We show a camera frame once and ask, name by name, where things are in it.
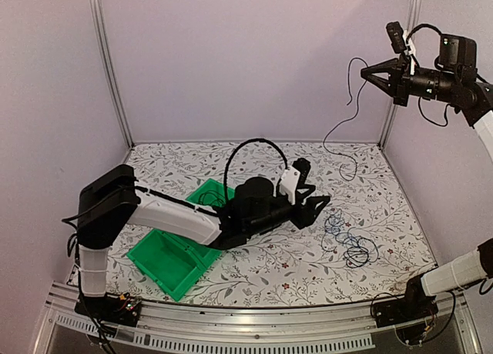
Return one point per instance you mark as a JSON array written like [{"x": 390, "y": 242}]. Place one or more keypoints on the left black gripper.
[{"x": 306, "y": 215}]

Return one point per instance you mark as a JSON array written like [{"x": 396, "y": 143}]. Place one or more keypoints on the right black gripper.
[{"x": 400, "y": 81}]

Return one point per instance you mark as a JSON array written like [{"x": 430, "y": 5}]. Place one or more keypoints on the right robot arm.
[{"x": 454, "y": 80}]

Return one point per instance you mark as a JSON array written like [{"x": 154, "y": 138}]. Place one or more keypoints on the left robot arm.
[{"x": 258, "y": 206}]

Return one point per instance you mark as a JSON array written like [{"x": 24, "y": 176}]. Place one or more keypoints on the floral patterned table mat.
[{"x": 365, "y": 243}]

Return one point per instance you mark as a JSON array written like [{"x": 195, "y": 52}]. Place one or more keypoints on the green three-compartment bin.
[{"x": 175, "y": 253}]

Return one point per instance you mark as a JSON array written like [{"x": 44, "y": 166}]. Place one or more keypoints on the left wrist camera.
[{"x": 292, "y": 178}]

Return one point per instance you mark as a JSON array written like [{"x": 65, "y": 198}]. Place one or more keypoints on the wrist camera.
[
  {"x": 399, "y": 44},
  {"x": 292, "y": 178}
]

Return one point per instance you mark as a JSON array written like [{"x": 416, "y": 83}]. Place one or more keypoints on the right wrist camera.
[{"x": 399, "y": 44}]

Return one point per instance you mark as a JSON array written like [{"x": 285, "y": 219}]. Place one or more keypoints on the right aluminium frame post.
[{"x": 410, "y": 14}]

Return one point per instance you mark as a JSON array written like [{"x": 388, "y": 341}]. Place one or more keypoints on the aluminium frame post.
[
  {"x": 109, "y": 71},
  {"x": 410, "y": 14}
]

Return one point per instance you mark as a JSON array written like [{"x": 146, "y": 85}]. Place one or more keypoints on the front aluminium rail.
[{"x": 172, "y": 328}]

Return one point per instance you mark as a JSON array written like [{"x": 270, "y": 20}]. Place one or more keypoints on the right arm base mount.
[{"x": 406, "y": 311}]

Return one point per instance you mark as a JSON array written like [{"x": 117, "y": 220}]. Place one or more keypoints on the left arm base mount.
[{"x": 122, "y": 310}]

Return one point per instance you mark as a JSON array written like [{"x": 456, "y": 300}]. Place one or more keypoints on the left aluminium frame post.
[{"x": 109, "y": 71}]

